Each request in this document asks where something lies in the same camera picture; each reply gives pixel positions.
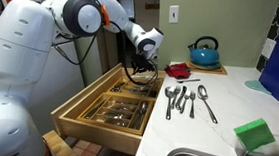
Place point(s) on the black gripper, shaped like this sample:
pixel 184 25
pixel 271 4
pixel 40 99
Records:
pixel 142 62

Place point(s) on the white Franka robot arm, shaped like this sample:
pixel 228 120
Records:
pixel 18 45

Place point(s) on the silver serving spoon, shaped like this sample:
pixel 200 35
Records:
pixel 143 106

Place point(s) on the large silver spoon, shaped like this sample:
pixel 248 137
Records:
pixel 202 91

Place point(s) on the wooden drawer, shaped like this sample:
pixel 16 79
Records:
pixel 91 132

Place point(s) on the teal spoon rest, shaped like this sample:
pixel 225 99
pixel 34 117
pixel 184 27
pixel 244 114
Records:
pixel 257 86

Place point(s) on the bamboo cutlery organizer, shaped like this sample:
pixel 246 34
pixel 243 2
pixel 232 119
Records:
pixel 109 127
pixel 134 96

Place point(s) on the dark silver cutlery piece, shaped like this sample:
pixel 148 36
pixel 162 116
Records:
pixel 117 88

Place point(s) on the red cloth pot holder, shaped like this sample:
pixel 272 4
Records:
pixel 177 71

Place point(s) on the silver table knife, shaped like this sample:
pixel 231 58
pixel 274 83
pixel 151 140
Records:
pixel 181 94

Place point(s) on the long silver knife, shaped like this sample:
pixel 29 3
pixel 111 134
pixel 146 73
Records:
pixel 95 109

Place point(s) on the woven round trivet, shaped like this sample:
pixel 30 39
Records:
pixel 214 66

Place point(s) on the wooden board under kettle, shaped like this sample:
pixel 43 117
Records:
pixel 222 71

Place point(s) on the wooden block stand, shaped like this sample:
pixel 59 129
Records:
pixel 60 147

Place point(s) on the green sponge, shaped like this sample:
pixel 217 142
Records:
pixel 253 133

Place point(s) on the clear sponge holder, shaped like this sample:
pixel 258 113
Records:
pixel 274 155

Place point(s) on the white light switch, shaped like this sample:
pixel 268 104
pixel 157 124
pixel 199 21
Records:
pixel 173 13

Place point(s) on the white wall outlet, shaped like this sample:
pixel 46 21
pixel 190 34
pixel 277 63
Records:
pixel 268 48

